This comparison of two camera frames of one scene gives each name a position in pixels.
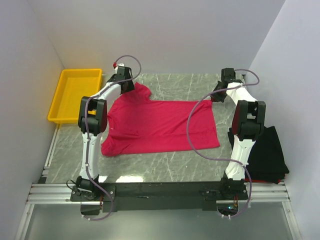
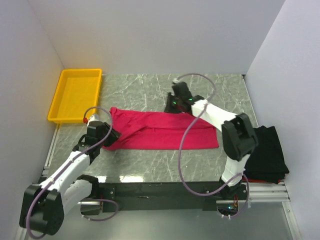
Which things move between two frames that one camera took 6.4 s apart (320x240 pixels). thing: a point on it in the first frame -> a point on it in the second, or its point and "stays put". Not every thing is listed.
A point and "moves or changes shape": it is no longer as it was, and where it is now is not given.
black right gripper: x=215 y=97 -> x=168 y=108
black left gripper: x=131 y=86 -> x=114 y=135
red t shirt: x=138 y=124 moves or changes shape
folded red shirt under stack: x=247 y=180 stays put
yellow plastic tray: x=74 y=83 stays put
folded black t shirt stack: x=266 y=160 stays put
